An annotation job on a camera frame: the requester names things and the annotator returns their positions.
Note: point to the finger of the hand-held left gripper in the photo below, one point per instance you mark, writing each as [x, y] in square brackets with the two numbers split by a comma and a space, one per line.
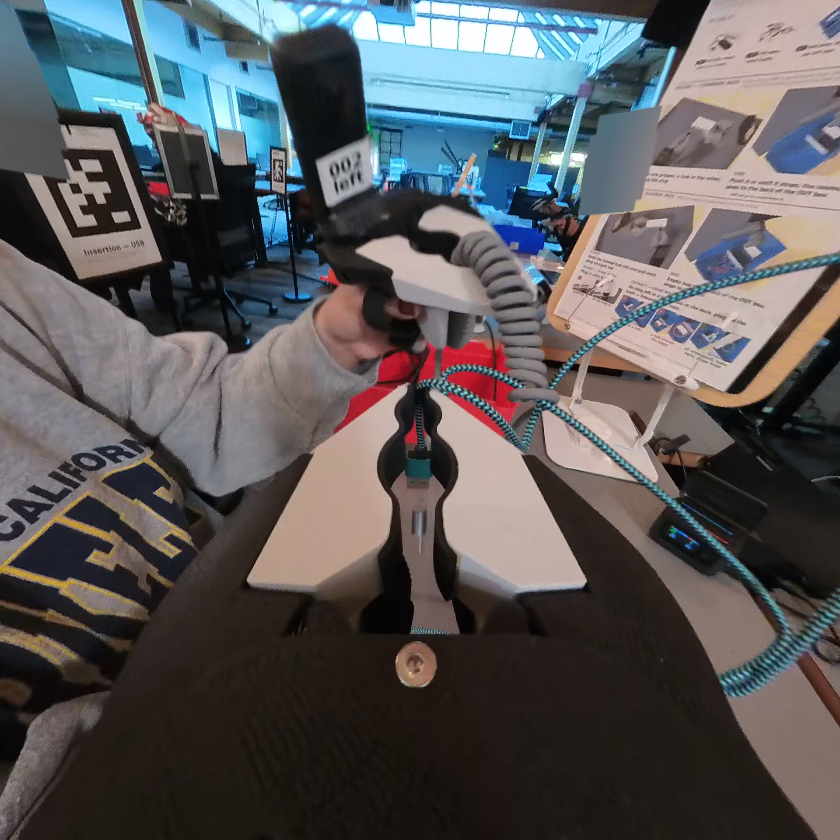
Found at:
[433, 279]
[443, 226]

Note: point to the blue plastic bin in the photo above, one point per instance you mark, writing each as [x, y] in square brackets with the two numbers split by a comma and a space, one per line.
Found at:
[518, 237]

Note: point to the black office chair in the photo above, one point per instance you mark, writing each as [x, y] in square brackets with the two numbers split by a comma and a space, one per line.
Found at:
[223, 249]

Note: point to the red plastic bin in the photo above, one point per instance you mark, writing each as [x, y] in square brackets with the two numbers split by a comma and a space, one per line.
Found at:
[472, 358]

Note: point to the white instruction sheet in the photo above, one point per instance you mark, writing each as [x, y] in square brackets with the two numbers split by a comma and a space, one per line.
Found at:
[722, 197]

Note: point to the person's left hand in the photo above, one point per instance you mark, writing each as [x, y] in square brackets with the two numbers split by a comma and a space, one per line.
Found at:
[341, 328]

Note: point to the black framed marker sign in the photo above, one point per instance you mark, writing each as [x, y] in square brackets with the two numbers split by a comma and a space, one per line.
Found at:
[98, 197]

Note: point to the small marker sign on pole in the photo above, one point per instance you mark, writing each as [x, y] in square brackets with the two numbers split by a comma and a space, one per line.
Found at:
[279, 170]

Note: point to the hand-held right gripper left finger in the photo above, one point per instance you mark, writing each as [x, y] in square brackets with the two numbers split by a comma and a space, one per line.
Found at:
[328, 525]

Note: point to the white board stand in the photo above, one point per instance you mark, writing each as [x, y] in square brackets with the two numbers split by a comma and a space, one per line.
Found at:
[590, 439]

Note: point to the black box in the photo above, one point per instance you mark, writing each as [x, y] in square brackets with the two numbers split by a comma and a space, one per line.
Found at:
[800, 499]

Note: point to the person's left forearm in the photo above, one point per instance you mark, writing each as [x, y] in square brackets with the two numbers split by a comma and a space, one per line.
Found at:
[229, 394]

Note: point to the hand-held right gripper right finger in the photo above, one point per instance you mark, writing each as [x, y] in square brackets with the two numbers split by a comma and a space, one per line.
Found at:
[512, 525]

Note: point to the grey printed sweatshirt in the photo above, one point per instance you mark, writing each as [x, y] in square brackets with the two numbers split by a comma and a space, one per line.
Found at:
[79, 558]

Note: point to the grey panel on stand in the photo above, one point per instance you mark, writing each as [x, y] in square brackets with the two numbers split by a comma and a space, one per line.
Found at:
[187, 164]

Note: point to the black device with display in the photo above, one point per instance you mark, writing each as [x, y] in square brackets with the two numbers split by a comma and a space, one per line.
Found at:
[715, 512]

